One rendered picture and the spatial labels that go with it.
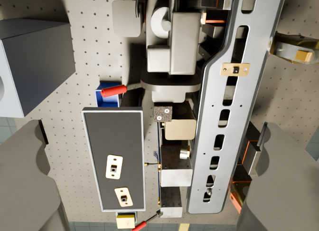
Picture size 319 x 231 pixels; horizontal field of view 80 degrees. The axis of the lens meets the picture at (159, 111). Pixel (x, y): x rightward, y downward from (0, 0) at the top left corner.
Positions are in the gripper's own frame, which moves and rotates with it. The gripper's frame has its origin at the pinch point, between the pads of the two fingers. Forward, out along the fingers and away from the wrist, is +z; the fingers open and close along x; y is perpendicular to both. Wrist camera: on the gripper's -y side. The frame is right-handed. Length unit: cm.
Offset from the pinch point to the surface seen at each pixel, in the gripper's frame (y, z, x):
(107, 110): 15.0, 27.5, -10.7
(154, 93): 14.5, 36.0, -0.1
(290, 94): 31, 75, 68
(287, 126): 50, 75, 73
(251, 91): 17, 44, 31
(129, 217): 56, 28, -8
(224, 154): 43, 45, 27
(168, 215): 71, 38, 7
